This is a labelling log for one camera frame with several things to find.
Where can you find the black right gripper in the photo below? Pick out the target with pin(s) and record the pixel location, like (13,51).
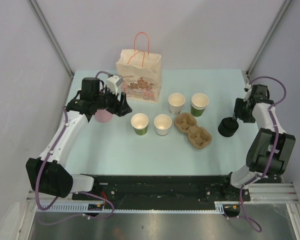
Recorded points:
(237,113)

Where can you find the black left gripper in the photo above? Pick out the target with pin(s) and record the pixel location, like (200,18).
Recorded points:
(116,106)

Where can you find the black cup lid stack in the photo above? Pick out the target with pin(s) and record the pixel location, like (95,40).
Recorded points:
(227,128)

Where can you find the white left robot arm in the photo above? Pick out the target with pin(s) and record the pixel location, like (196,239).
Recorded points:
(47,173)

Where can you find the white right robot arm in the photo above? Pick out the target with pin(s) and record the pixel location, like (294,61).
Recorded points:
(272,147)

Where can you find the printed paper takeout bag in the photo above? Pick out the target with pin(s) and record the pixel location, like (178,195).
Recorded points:
(141,71)

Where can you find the pink straw holder cup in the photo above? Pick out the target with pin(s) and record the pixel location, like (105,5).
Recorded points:
(103,116)

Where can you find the green paper cup stack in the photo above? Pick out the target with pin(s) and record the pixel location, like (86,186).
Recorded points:
(199,103)

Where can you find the brown pulp cup carrier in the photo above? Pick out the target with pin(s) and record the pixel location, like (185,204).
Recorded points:
(198,136)

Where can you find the white paper cup stack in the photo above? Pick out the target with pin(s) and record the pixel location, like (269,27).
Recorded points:
(176,103)

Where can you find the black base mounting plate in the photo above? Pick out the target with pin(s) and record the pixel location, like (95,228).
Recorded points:
(167,193)

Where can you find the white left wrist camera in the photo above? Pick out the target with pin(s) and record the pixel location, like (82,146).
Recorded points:
(113,82)

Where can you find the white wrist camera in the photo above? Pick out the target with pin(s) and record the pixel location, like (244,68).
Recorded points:
(113,82)
(248,90)

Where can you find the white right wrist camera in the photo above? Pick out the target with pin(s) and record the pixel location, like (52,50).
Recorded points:
(248,90)

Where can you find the white slotted cable duct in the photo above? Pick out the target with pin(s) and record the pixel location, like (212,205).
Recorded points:
(91,208)

